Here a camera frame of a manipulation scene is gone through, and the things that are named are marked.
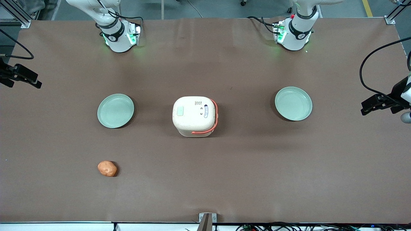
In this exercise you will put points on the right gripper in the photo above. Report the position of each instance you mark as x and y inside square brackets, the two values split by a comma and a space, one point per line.
[4, 73]

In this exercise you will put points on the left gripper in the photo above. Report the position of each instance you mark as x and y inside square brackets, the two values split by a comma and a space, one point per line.
[397, 92]

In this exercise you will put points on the cream rice cooker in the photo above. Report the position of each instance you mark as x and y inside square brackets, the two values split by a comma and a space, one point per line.
[192, 117]

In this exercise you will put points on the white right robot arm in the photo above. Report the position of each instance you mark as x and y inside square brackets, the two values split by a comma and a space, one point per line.
[117, 40]

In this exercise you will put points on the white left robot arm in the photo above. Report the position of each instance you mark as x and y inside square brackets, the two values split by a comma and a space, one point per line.
[297, 37]

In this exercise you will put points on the pale green round plate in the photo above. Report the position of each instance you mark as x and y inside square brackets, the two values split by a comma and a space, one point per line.
[293, 103]
[115, 110]

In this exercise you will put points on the orange-brown potato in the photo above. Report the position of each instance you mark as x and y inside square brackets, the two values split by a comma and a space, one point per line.
[107, 168]

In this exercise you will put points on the thin white pole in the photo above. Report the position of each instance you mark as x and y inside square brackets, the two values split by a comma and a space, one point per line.
[162, 9]

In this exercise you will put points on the black caster wheel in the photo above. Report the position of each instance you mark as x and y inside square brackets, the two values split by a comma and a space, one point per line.
[243, 2]

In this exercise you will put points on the brown table cover sheet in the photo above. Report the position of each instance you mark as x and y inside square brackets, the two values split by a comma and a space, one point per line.
[224, 179]

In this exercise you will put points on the aluminium frame post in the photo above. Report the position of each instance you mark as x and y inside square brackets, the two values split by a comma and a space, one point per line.
[24, 23]
[390, 20]

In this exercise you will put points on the metal table edge bracket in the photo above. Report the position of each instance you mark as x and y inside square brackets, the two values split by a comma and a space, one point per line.
[207, 221]

